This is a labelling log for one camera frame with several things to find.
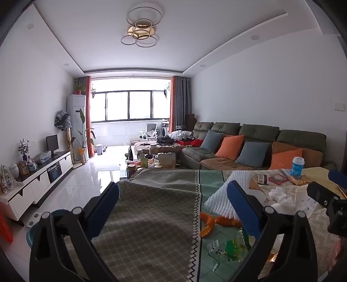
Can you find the green sofa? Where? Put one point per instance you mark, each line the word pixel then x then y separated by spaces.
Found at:
pixel 257 131

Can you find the red-orange plastic bag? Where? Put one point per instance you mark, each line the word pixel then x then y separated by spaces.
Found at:
pixel 5 226

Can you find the gold foil wrapper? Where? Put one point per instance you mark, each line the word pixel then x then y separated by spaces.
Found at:
pixel 301 181

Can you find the white bathroom scale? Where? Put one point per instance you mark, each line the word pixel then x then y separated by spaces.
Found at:
pixel 34 218

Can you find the small potted plant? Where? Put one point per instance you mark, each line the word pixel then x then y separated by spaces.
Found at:
pixel 79 89

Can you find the patterned green beige tablecloth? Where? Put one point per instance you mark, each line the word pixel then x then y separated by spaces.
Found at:
pixel 151 217

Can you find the small black white box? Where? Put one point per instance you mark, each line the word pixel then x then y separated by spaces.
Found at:
pixel 262 179

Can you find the teal plastic bin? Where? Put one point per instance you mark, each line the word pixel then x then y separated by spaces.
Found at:
pixel 32 234

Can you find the tall plant in yellow pot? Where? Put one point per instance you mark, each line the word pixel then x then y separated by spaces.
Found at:
pixel 82 154

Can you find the fan with floral cover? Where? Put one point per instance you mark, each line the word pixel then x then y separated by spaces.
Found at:
pixel 62 120

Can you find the large window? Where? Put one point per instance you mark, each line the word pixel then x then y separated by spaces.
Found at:
pixel 127 105

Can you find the brown seat cover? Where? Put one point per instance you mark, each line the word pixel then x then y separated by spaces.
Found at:
pixel 230 163

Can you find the white black TV cabinet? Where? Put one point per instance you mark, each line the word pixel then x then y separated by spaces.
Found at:
pixel 35 184

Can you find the red cloth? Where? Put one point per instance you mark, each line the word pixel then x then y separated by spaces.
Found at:
pixel 196 143

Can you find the blue white porcelain pot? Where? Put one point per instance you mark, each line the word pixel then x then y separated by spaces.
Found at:
pixel 32 165

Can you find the cluttered coffee table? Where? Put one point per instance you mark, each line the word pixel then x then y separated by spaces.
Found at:
pixel 151 164

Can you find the black monitor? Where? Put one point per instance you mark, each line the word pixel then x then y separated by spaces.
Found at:
pixel 52 143

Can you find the orange grey curtain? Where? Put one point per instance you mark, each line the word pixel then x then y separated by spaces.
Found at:
pixel 179 103
pixel 87 114

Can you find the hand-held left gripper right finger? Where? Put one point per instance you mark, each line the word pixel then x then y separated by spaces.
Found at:
pixel 242 207

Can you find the white ceramic jar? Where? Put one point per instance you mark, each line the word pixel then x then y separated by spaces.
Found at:
pixel 13 170

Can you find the green clear plastic wrapper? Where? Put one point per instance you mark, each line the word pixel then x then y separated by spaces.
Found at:
pixel 230 249

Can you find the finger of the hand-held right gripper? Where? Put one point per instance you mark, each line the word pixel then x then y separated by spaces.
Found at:
pixel 321 194
pixel 337 177

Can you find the blue paper cup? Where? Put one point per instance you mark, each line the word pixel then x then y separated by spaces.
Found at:
pixel 297 166

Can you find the white office chair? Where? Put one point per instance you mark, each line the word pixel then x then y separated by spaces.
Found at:
pixel 149 130

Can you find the plant in blue vase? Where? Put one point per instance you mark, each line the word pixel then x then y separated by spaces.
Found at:
pixel 23 147

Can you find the wooden picture frame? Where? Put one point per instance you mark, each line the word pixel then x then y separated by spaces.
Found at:
pixel 23 168

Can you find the brown wooden cabinet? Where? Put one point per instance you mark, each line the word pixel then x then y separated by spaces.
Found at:
pixel 190 122

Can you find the white foam fruit net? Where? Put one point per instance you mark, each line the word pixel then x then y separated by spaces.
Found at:
pixel 219 198

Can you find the person's right hand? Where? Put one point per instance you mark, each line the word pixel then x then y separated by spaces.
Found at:
pixel 342 252

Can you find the white wall switch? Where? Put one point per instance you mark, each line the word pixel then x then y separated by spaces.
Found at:
pixel 338 106

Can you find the orange cushion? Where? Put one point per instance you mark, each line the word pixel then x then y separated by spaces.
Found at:
pixel 230 147
pixel 283 161

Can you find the white standing air conditioner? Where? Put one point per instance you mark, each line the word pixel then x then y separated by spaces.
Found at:
pixel 74 119

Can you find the brown cushion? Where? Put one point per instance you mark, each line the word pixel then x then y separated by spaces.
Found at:
pixel 311 157

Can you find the small white pedal bin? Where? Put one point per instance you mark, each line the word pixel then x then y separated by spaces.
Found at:
pixel 99 149

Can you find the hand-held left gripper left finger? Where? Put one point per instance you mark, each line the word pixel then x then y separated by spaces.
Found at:
pixel 107 202

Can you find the red square packet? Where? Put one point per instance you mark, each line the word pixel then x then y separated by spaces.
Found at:
pixel 278 179

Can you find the clear bagged ornament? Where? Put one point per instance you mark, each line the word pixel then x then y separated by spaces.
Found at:
pixel 6 180

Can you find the grey-blue cushion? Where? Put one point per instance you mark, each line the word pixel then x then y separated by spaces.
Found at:
pixel 253 154
pixel 212 141

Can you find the orange peel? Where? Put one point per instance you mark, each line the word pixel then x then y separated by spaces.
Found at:
pixel 217 223

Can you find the white tissue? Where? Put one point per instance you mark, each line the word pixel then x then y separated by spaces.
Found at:
pixel 279 194
pixel 305 200

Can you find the beige paper bag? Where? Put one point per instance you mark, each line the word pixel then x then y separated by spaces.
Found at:
pixel 167 160

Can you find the clear plastic bag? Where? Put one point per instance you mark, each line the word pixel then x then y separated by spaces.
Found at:
pixel 43 157

